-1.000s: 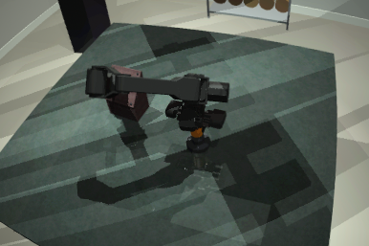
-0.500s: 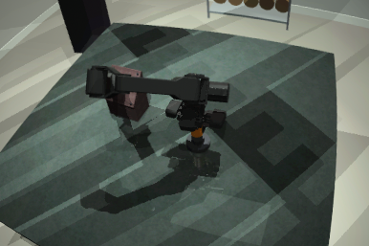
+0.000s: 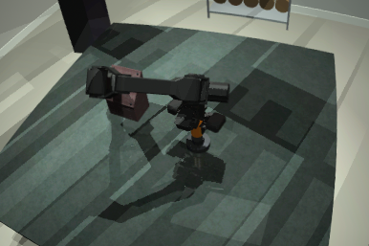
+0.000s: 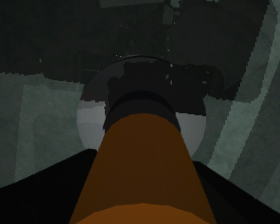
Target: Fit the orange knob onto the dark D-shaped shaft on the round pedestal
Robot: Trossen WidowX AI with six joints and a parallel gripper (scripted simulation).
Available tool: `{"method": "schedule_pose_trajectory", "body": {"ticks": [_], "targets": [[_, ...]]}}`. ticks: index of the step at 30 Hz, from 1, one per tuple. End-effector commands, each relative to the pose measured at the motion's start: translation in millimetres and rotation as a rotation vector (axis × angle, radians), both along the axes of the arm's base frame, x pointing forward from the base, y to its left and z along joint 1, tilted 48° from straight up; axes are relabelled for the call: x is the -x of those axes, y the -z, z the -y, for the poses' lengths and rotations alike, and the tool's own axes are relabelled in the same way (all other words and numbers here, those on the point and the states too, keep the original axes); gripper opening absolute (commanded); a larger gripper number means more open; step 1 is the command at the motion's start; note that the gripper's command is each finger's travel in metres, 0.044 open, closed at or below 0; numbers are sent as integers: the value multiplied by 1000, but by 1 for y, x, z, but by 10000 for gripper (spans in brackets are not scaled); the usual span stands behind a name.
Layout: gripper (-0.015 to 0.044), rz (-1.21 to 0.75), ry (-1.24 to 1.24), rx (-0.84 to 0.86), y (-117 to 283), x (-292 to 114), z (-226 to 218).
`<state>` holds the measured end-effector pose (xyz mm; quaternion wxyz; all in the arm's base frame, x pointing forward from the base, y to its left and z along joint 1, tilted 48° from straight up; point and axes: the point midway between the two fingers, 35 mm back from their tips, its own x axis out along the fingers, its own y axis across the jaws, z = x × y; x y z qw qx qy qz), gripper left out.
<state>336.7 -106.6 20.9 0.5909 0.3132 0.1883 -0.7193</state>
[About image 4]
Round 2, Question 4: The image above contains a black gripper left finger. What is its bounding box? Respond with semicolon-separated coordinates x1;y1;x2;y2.
0;149;97;224

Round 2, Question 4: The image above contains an orange knob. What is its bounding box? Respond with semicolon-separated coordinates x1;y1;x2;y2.
68;113;217;224

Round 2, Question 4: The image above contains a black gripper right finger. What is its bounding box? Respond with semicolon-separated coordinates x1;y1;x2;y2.
193;160;280;224

